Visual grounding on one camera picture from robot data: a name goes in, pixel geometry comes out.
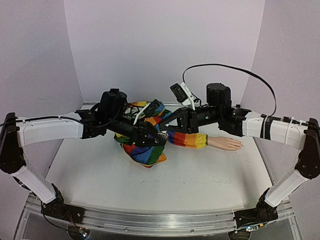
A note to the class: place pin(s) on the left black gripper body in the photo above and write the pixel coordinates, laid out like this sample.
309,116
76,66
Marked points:
138,129

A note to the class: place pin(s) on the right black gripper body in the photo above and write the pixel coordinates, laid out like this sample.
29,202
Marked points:
190,120

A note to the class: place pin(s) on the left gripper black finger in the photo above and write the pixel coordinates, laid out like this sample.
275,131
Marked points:
149,129
150,141

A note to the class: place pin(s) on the small nail polish bottle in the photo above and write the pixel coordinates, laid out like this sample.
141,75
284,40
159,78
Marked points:
162,135

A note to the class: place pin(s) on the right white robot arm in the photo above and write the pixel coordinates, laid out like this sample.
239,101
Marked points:
302,135

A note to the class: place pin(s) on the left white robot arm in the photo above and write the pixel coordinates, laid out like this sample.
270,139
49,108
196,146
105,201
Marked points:
108,114

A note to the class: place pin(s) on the mannequin hand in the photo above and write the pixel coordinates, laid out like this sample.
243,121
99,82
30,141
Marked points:
224,143

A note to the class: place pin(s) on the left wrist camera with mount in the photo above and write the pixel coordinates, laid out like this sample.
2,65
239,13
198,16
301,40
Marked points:
148,110

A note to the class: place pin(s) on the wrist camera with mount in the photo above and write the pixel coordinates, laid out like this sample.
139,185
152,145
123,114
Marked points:
148,110
183,95

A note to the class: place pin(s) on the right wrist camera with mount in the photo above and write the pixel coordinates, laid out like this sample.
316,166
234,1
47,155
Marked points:
183,95

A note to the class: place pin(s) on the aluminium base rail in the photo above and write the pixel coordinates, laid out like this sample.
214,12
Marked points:
158,224

